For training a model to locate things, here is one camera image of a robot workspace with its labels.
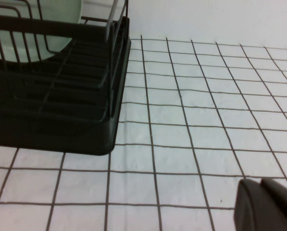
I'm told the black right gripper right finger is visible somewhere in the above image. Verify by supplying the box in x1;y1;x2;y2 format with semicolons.
261;177;287;231

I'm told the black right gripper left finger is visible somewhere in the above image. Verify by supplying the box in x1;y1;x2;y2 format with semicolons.
234;178;278;231

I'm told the green round plate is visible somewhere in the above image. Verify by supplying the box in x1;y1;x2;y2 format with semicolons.
0;0;83;64

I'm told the black dish drying rack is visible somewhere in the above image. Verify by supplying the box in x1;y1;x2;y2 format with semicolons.
0;16;132;157

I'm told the white black-grid tablecloth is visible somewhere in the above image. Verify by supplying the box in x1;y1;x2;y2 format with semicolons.
0;35;287;231

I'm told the black wire dish rack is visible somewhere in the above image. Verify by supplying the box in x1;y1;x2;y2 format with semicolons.
0;0;130;121

